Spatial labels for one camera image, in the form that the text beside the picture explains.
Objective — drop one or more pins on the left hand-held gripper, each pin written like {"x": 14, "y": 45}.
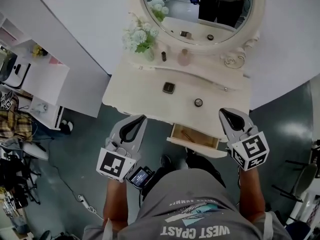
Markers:
{"x": 112, "y": 164}

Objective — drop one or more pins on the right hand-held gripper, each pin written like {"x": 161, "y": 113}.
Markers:
{"x": 252, "y": 151}

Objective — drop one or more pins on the small round black jar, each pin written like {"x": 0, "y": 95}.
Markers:
{"x": 198, "y": 102}

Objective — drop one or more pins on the wooden drawer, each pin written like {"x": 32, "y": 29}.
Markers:
{"x": 195, "y": 147}

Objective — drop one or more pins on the square black compact case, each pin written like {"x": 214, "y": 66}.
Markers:
{"x": 169, "y": 87}

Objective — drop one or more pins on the pink perfume bottle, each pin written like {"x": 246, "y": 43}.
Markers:
{"x": 185, "y": 59}

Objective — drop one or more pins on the small dark lipstick tube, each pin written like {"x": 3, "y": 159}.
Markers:
{"x": 164, "y": 56}

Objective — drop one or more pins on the person's left forearm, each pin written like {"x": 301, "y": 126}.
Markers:
{"x": 116, "y": 201}

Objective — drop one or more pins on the person's right forearm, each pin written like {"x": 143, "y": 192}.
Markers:
{"x": 252, "y": 194}

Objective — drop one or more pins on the cream vanity dressing table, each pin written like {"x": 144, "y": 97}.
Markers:
{"x": 140, "y": 94}

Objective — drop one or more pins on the black device with screen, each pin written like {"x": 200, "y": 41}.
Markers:
{"x": 138, "y": 177}

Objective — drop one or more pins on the person's black shoe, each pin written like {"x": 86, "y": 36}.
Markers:
{"x": 165, "y": 162}

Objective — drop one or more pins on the person's black trousers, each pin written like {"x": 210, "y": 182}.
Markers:
{"x": 202, "y": 164}

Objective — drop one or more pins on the white power strip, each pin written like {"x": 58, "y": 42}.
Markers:
{"x": 83, "y": 201}

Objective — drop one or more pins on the glass vase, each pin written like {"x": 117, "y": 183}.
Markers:
{"x": 149, "y": 55}

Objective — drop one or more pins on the black chair with grey seat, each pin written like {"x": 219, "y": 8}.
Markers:
{"x": 306, "y": 179}

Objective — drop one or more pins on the person's grey printed t-shirt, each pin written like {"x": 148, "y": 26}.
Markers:
{"x": 187, "y": 204}

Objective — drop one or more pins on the pale flower bouquet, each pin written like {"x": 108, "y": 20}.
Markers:
{"x": 137, "y": 36}

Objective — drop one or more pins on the white desk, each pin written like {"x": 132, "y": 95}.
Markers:
{"x": 45, "y": 79}

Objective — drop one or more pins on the yellow flowers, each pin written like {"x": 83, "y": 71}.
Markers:
{"x": 38, "y": 50}

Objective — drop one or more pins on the white box with black panel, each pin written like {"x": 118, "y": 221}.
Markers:
{"x": 17, "y": 75}

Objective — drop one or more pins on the white shelf unit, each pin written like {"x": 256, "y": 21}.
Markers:
{"x": 15, "y": 31}

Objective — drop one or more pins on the oval mirror with white frame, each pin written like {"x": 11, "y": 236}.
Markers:
{"x": 257, "y": 21}

